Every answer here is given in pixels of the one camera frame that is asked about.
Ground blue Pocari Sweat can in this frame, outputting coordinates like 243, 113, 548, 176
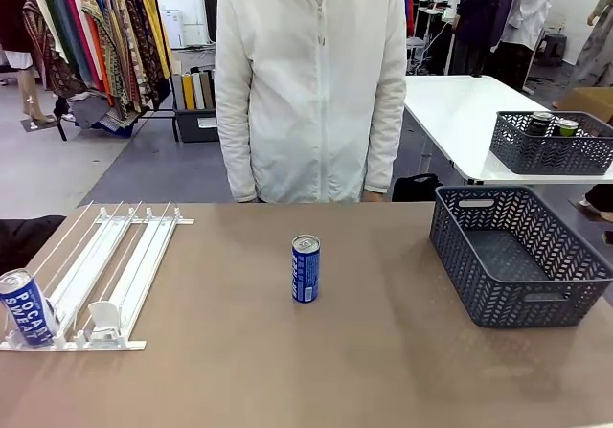
291, 234, 322, 304
0, 268, 56, 349

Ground grey plastic woven basket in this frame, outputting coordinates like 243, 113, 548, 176
488, 110, 613, 177
428, 185, 613, 329

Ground black drink can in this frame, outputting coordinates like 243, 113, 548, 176
528, 111, 556, 138

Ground white dispenser pusher paddle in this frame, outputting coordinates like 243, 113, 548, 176
87, 300, 128, 344

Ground person in white jacket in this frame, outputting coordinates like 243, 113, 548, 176
214, 0, 409, 205

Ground black bag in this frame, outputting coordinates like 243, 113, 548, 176
391, 172, 444, 203

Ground grey storage bin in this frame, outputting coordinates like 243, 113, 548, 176
173, 106, 219, 144

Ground brown fabric roll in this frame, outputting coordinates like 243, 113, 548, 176
199, 70, 216, 110

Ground white fabric roll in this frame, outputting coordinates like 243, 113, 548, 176
191, 71, 206, 110

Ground yellow fabric roll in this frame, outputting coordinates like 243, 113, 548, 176
181, 73, 196, 111

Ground grey fabric roll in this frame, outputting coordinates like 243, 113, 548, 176
171, 73, 186, 111

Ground white table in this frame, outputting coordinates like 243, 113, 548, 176
403, 74, 613, 188

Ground grey cloth pile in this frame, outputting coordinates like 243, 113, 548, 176
68, 93, 112, 130

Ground clothes rack with hanging fabrics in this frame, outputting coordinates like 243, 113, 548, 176
28, 0, 181, 143

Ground purple hanging garment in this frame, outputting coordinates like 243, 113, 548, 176
454, 0, 522, 47

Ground black plastic stool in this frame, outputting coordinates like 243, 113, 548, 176
533, 33, 569, 68

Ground black cloth bundle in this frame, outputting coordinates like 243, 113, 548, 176
0, 214, 67, 276

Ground white hanging garment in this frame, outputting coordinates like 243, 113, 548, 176
500, 0, 560, 52

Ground mannequin legs on stand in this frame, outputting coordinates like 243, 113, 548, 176
17, 61, 57, 132

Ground cardboard box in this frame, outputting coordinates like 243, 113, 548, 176
557, 86, 613, 125

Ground maroon hanging garment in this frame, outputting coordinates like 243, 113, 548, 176
0, 0, 33, 54

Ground white wire can dispenser rack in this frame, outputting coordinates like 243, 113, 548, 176
0, 200, 196, 353

